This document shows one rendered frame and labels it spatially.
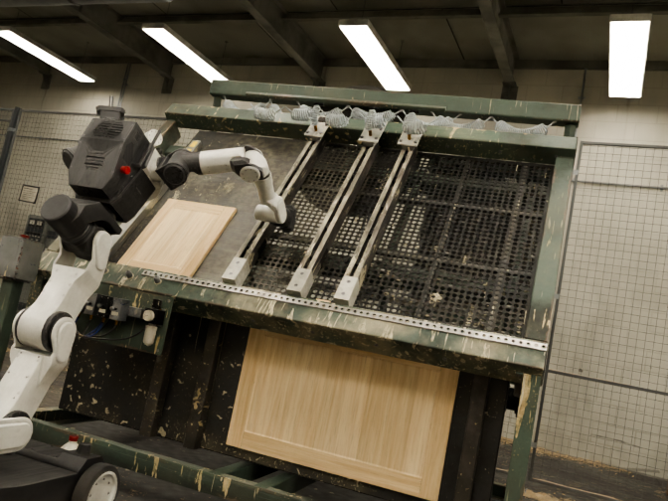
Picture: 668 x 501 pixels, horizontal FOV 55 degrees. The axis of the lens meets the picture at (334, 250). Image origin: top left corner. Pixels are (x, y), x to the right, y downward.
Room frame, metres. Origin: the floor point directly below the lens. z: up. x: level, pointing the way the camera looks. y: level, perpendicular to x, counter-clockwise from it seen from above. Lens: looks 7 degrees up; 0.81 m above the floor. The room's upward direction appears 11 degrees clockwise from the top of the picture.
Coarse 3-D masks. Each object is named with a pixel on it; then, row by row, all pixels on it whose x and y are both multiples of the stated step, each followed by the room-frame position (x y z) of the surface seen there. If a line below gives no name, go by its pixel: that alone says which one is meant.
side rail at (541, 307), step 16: (560, 160) 2.86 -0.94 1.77; (560, 176) 2.79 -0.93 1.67; (560, 192) 2.72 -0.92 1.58; (560, 208) 2.66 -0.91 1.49; (560, 224) 2.60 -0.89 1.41; (544, 240) 2.55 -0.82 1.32; (560, 240) 2.54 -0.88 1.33; (544, 256) 2.49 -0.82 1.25; (544, 272) 2.44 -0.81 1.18; (544, 288) 2.39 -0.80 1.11; (544, 304) 2.34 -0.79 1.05; (528, 320) 2.30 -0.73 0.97; (544, 320) 2.29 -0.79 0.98; (528, 336) 2.26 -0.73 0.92; (544, 336) 2.25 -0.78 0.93
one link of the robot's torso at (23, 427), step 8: (0, 424) 2.06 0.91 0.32; (8, 424) 2.09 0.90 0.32; (16, 424) 2.12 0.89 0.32; (24, 424) 2.15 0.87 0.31; (32, 424) 2.20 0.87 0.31; (0, 432) 2.06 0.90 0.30; (8, 432) 2.10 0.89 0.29; (16, 432) 2.13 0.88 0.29; (24, 432) 2.16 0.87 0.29; (0, 440) 2.07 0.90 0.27; (8, 440) 2.10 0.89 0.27; (16, 440) 2.14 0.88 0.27; (24, 440) 2.17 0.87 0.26; (0, 448) 2.08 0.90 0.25; (8, 448) 2.12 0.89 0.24; (16, 448) 2.16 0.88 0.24
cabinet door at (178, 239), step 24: (168, 216) 3.04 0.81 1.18; (192, 216) 3.01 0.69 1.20; (216, 216) 2.99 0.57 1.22; (144, 240) 2.94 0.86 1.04; (168, 240) 2.92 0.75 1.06; (192, 240) 2.90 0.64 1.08; (216, 240) 2.89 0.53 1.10; (144, 264) 2.83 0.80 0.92; (168, 264) 2.81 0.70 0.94; (192, 264) 2.78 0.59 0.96
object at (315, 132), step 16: (320, 128) 3.19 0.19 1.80; (320, 144) 3.20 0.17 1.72; (304, 160) 3.09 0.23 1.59; (288, 176) 3.02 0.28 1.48; (304, 176) 3.09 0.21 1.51; (288, 192) 2.95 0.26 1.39; (256, 224) 2.82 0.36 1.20; (256, 240) 2.75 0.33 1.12; (240, 256) 2.70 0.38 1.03; (256, 256) 2.77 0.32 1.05; (240, 272) 2.64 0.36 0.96
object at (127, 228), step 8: (200, 144) 3.40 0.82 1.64; (160, 192) 3.16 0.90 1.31; (152, 200) 3.11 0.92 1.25; (144, 208) 3.06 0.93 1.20; (136, 216) 3.03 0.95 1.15; (144, 216) 3.08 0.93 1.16; (128, 224) 3.00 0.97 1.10; (136, 224) 3.03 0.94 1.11; (128, 232) 2.99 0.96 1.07; (112, 240) 2.94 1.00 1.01; (120, 240) 2.95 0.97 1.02; (112, 248) 2.91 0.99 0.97
